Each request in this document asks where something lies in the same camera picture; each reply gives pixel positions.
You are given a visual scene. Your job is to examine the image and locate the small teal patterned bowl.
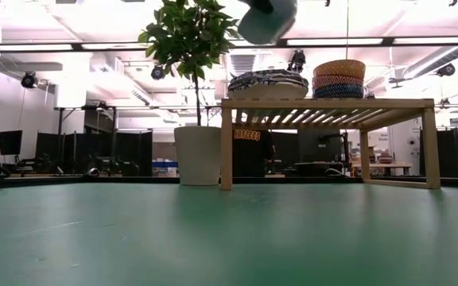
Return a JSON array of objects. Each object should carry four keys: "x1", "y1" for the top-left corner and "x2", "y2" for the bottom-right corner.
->
[{"x1": 237, "y1": 0, "x2": 299, "y2": 46}]

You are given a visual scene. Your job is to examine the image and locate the yellow orange patterned bowl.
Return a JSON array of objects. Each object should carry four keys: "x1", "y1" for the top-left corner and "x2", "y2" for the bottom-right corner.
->
[{"x1": 312, "y1": 59, "x2": 367, "y2": 79}]

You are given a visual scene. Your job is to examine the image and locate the red white patterned bowl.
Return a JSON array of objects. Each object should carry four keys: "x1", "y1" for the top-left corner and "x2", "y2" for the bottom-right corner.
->
[{"x1": 312, "y1": 74, "x2": 367, "y2": 90}]

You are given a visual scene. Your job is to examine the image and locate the dark blue patterned bowl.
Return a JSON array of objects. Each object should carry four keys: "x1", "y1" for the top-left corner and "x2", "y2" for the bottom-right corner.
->
[{"x1": 312, "y1": 83, "x2": 366, "y2": 99}]

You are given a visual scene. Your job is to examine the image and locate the light wooden slatted shelf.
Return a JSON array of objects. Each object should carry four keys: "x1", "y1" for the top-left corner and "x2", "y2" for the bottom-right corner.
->
[{"x1": 219, "y1": 97, "x2": 441, "y2": 191}]

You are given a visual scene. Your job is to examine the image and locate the ceiling air vent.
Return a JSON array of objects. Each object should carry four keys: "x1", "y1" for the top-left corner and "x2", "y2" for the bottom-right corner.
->
[{"x1": 228, "y1": 52, "x2": 258, "y2": 76}]

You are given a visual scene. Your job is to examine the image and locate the black hanging ceiling device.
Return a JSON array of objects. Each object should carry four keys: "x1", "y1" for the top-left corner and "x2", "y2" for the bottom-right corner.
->
[{"x1": 286, "y1": 48, "x2": 307, "y2": 73}]

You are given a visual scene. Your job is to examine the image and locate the green leafy small tree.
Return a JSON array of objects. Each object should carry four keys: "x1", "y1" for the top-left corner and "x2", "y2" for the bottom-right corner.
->
[{"x1": 138, "y1": 0, "x2": 240, "y2": 126}]

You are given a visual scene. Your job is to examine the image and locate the person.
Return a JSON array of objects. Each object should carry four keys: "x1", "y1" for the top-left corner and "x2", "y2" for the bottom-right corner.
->
[{"x1": 232, "y1": 127, "x2": 277, "y2": 178}]

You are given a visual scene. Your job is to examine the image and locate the dark monitor on stand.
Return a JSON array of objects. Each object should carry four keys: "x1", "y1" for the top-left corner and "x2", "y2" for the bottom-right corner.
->
[{"x1": 297, "y1": 129, "x2": 349, "y2": 163}]

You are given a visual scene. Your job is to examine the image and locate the white plant pot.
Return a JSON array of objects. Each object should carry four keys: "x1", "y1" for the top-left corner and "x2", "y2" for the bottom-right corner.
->
[{"x1": 173, "y1": 126, "x2": 223, "y2": 187}]

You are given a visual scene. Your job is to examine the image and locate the blue storage bins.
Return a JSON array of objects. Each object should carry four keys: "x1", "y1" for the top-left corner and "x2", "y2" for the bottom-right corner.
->
[{"x1": 152, "y1": 160, "x2": 180, "y2": 177}]

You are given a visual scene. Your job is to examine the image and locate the wooden background table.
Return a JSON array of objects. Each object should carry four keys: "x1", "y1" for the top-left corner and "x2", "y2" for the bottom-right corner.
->
[{"x1": 351, "y1": 160, "x2": 413, "y2": 177}]

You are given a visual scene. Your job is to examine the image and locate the black partition panels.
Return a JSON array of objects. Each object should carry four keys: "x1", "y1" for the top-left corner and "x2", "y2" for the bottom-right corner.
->
[{"x1": 33, "y1": 129, "x2": 154, "y2": 177}]

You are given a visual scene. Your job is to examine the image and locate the black monitor screen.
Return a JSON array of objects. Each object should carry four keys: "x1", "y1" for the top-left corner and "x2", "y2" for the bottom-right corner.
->
[{"x1": 0, "y1": 129, "x2": 24, "y2": 157}]

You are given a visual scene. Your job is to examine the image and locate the thin hanging cable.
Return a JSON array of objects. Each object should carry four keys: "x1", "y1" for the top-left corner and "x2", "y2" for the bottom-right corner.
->
[{"x1": 344, "y1": 0, "x2": 351, "y2": 61}]

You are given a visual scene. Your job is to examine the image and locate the black overhead frame rail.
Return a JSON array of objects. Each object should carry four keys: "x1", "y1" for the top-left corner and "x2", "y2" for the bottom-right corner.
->
[{"x1": 0, "y1": 36, "x2": 458, "y2": 52}]

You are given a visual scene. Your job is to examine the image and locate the white cable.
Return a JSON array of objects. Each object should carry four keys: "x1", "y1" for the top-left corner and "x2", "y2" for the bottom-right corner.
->
[{"x1": 324, "y1": 167, "x2": 351, "y2": 177}]

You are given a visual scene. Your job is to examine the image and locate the silver ceiling duct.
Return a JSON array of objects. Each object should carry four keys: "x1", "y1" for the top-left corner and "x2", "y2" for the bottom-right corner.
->
[{"x1": 402, "y1": 44, "x2": 458, "y2": 79}]

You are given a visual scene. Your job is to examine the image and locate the black metal rack frame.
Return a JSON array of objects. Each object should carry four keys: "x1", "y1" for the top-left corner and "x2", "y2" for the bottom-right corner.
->
[{"x1": 56, "y1": 104, "x2": 119, "y2": 134}]

